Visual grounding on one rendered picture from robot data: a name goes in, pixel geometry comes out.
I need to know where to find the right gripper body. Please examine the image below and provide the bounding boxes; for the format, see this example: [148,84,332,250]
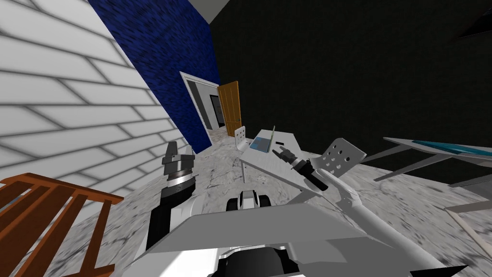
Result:
[282,150,300,167]

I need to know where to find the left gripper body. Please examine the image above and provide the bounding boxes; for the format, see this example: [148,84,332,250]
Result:
[161,153,194,177]

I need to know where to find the white table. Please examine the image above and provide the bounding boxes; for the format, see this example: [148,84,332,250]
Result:
[240,130,313,194]

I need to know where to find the open laptop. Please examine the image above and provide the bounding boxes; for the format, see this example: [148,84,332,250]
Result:
[249,126,276,154]

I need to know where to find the white perforated chair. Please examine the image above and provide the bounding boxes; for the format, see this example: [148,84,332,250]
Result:
[318,138,367,178]
[234,126,251,153]

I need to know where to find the orange wooden door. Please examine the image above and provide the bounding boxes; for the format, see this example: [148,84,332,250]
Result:
[217,81,243,138]

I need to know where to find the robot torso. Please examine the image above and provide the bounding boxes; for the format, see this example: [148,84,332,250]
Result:
[120,189,439,277]

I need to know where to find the brown wooden slatted furniture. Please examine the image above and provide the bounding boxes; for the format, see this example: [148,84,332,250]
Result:
[0,173,124,277]

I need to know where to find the grey table with teal top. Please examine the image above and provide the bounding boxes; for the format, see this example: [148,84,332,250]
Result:
[361,136,492,189]

